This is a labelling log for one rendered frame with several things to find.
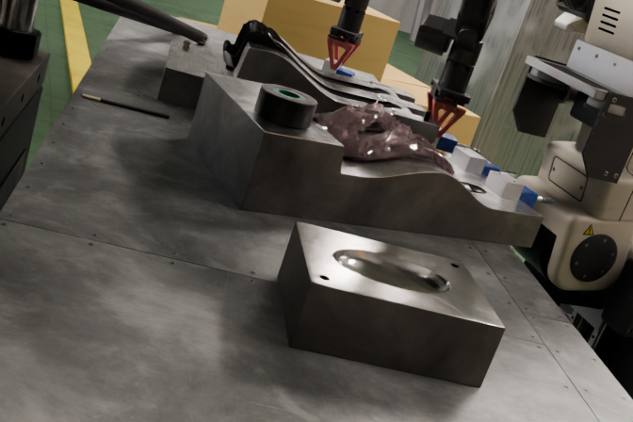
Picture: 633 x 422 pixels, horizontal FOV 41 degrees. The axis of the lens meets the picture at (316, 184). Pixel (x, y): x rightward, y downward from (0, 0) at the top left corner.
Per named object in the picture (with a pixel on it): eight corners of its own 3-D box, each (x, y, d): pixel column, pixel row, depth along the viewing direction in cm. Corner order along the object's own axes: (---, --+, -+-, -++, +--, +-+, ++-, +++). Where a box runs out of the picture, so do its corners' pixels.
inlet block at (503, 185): (537, 209, 146) (549, 180, 144) (556, 221, 141) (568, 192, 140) (478, 200, 139) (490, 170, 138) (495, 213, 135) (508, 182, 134)
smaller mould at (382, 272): (442, 315, 98) (463, 262, 96) (480, 388, 84) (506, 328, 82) (276, 276, 94) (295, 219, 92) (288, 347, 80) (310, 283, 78)
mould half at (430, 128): (395, 131, 181) (416, 72, 177) (424, 171, 157) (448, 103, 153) (164, 67, 171) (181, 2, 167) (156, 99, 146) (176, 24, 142)
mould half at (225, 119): (446, 182, 155) (466, 125, 152) (531, 248, 133) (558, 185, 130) (186, 138, 131) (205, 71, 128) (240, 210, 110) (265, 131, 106)
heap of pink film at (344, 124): (413, 149, 145) (429, 106, 142) (469, 192, 130) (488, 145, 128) (277, 124, 132) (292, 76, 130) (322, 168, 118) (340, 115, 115)
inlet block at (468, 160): (501, 184, 155) (512, 156, 153) (517, 195, 150) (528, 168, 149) (444, 173, 148) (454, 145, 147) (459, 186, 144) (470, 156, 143)
